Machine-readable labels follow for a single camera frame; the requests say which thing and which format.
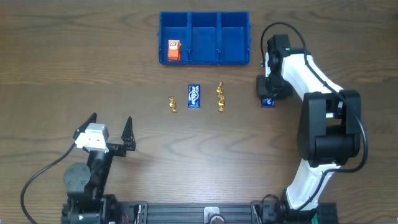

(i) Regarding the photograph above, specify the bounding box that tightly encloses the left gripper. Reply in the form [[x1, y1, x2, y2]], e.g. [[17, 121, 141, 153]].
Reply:
[[73, 112, 137, 158]]

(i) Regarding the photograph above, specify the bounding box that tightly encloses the blue tray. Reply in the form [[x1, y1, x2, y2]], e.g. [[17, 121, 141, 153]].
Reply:
[[159, 11, 251, 66]]

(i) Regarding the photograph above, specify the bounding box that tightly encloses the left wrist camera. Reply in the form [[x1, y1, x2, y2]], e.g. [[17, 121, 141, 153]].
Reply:
[[74, 123, 110, 154]]

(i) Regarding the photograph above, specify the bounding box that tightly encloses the mounting rail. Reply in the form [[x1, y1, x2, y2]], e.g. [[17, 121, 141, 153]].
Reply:
[[61, 201, 338, 224]]

